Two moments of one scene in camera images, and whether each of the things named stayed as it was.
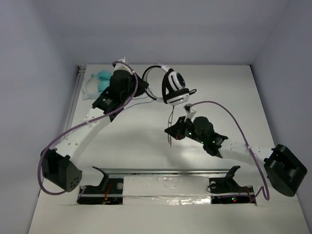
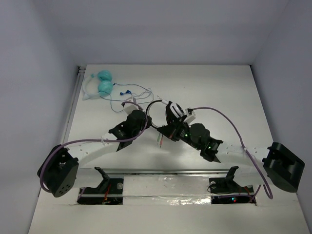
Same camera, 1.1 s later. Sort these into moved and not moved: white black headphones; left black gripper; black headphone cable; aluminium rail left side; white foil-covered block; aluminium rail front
Moved: left black gripper; black headphone cable; white black headphones
Not moved: white foil-covered block; aluminium rail front; aluminium rail left side
